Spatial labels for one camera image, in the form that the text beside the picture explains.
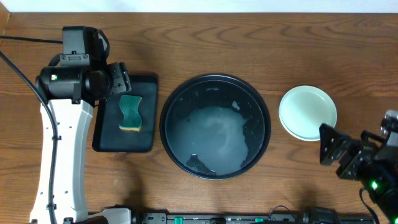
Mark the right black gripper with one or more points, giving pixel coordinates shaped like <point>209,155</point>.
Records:
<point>337,144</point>

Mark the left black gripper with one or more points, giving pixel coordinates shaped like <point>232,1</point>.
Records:
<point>119,78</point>

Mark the green yellow sponge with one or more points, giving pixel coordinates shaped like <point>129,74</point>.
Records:
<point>129,106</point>

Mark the light green back plate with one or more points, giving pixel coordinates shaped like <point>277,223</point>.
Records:
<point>304,108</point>

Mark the light green plate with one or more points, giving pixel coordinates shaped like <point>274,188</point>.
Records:
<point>290,132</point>
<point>304,108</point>

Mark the light green front plate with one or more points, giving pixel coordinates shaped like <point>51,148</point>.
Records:
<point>290,132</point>

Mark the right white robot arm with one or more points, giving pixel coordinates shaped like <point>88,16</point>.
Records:
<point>372,160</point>

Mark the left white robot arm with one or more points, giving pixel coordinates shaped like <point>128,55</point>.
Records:
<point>71,92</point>

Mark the black rectangular tray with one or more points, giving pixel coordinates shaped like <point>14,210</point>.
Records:
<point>109,137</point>

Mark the black round tray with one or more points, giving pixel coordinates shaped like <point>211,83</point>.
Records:
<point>215,126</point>

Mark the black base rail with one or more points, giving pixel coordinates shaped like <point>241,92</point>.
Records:
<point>280,214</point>

